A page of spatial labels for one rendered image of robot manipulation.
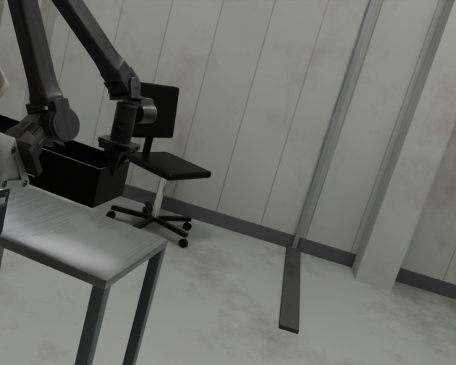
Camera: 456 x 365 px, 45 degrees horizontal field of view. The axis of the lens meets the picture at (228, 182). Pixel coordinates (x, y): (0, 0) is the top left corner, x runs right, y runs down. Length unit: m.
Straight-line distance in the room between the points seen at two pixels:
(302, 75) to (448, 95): 1.11
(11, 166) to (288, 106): 3.51
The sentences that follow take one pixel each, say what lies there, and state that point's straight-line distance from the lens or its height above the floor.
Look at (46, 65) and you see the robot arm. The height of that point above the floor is 1.37.
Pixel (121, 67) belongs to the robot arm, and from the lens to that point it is 1.48.
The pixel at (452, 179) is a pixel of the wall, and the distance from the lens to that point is 4.78.
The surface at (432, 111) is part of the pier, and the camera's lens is 4.36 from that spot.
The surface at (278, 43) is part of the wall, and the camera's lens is 4.54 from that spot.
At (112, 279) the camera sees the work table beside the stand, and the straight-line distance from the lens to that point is 1.66.
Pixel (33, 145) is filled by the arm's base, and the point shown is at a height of 1.21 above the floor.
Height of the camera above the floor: 1.53
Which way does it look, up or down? 14 degrees down
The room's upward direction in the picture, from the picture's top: 16 degrees clockwise
